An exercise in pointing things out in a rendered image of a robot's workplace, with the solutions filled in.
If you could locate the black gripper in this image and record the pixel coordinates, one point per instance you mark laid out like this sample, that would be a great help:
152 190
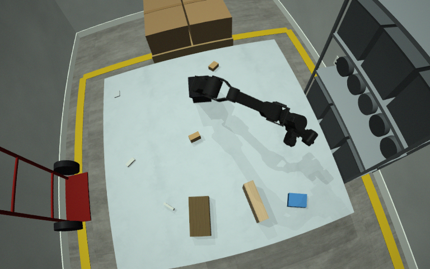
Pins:
308 136

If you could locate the blue box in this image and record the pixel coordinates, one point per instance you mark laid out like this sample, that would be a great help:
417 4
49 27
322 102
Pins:
297 200

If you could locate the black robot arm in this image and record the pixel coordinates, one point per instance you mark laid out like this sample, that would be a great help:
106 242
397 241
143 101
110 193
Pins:
272 111

